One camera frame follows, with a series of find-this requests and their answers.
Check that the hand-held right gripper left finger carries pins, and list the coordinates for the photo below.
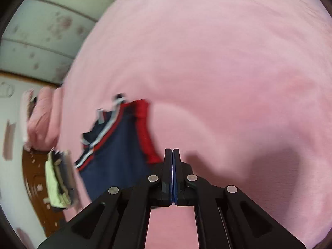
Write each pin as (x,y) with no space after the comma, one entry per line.
(167,181)

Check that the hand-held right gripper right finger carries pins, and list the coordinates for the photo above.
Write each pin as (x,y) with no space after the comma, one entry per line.
(179,181)

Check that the navy and red baseball jacket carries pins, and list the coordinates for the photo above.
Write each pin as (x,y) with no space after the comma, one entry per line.
(114,155)

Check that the pile of dark folded clothes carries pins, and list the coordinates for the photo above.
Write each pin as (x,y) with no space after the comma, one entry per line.
(64,176)

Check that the stack of folded clothes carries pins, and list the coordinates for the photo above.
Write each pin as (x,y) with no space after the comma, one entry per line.
(53,184)

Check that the pink bed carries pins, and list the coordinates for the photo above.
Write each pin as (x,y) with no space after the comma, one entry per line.
(220,70)

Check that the carved wooden headboard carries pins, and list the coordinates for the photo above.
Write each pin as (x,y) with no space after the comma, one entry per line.
(39,192)

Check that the folded pink quilt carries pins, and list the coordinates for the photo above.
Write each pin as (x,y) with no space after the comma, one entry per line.
(44,119)

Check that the pink pillow with lace trim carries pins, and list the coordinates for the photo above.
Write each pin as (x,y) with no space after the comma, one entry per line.
(26,119)

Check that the floral wardrobe doors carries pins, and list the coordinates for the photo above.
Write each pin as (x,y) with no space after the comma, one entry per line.
(51,26)

